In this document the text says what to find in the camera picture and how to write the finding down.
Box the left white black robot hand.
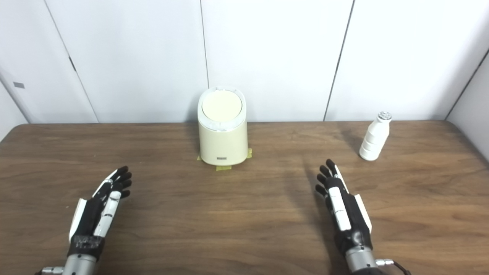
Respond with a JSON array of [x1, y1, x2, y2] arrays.
[[67, 166, 133, 261]]

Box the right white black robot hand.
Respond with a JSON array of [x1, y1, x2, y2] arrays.
[[315, 159, 373, 256]]

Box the small white plastic bottle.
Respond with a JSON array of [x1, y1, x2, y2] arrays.
[[359, 112, 392, 161]]

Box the round cream bin lid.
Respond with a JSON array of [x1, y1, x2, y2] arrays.
[[202, 90, 243, 123]]

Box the cream-colored bin body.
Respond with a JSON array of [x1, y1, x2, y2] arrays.
[[197, 87, 248, 166]]

